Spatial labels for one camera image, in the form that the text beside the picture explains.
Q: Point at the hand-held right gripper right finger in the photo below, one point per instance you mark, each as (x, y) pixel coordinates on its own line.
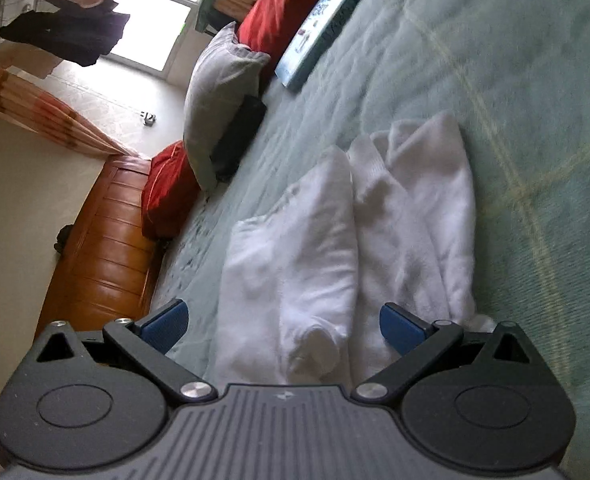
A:
(402, 330)

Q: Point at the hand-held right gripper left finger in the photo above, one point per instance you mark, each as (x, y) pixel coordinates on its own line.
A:
(165, 327)

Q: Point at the white printed t-shirt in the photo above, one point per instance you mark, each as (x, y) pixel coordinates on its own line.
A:
(300, 260)

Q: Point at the row of hanging clothes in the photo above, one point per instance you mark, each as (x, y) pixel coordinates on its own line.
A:
(65, 30)

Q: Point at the wooden headboard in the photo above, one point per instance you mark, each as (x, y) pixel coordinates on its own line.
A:
(105, 250)

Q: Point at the small black cloth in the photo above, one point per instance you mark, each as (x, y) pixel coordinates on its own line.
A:
(63, 239)

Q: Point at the black pouch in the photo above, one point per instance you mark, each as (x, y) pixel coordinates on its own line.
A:
(237, 135)

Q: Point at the grey checked pillow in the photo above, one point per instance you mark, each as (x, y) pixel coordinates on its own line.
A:
(220, 90)

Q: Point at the orange striped curtain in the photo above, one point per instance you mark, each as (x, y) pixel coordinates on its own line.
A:
(40, 105)

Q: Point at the window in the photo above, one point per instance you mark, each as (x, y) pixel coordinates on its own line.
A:
(170, 25)

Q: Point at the blue book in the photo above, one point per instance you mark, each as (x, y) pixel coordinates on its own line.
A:
(325, 30)

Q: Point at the green stool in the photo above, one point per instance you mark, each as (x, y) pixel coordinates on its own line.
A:
(207, 7)

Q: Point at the red quilt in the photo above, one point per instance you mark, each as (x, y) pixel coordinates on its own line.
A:
(285, 5)

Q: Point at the wall hook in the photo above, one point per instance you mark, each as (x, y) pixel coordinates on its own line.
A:
(147, 119)

